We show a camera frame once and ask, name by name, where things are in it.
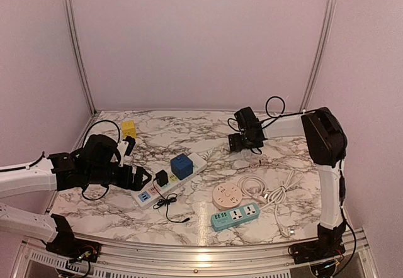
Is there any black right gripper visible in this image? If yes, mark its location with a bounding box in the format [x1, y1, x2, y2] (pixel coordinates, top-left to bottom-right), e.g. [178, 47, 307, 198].
[228, 133, 263, 152]

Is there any right aluminium frame post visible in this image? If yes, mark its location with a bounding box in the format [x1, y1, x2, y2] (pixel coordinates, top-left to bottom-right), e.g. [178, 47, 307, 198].
[299, 0, 337, 111]

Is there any black power adapter with cable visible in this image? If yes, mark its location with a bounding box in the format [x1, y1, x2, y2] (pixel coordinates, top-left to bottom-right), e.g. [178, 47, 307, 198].
[152, 170, 190, 223]

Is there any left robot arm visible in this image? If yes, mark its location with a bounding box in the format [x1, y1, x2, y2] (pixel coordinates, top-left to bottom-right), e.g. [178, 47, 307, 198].
[1, 134, 152, 256]

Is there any pink round power socket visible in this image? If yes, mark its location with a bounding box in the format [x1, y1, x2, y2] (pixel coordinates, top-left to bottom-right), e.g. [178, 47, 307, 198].
[212, 182, 242, 211]

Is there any left aluminium frame post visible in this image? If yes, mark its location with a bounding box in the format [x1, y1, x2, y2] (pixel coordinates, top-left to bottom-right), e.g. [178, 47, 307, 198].
[63, 0, 97, 116]

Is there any white teal strip cable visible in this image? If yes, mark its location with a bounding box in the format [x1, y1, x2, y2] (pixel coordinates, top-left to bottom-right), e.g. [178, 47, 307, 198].
[259, 169, 304, 238]

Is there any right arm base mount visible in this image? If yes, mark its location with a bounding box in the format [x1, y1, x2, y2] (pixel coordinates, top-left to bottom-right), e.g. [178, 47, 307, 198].
[288, 222, 346, 264]

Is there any aluminium frame post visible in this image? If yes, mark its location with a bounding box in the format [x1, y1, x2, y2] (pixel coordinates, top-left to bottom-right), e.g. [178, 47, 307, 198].
[63, 0, 97, 116]
[299, 0, 337, 111]

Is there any pink USB cable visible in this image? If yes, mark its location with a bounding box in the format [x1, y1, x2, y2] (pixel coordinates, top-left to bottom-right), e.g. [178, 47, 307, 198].
[248, 155, 275, 169]

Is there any white multicolour power strip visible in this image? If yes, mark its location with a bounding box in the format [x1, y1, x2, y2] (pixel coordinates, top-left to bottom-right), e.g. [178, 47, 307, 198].
[132, 153, 207, 210]

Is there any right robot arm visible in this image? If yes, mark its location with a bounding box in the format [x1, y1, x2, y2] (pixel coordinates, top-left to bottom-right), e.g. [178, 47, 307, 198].
[227, 107, 348, 258]

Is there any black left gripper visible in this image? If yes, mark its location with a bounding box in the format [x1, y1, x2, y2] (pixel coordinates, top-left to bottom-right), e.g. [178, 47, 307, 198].
[86, 164, 152, 192]

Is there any teal power strip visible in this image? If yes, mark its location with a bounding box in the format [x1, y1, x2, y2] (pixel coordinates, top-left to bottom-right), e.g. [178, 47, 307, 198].
[210, 203, 260, 231]

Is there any blue cube power socket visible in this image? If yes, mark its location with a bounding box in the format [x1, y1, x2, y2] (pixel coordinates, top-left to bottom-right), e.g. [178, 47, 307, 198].
[170, 153, 193, 181]

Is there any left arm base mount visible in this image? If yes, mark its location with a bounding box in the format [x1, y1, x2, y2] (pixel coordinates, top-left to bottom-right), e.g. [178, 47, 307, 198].
[45, 214, 101, 262]

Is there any yellow cube power socket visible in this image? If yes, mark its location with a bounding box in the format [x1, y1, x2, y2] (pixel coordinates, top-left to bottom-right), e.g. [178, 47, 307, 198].
[121, 120, 137, 138]

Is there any aluminium front rail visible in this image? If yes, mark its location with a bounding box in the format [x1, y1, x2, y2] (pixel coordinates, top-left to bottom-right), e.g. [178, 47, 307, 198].
[6, 228, 380, 277]

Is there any white coiled strip cable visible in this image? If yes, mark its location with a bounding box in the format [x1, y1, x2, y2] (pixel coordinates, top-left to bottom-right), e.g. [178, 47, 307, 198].
[201, 145, 221, 160]

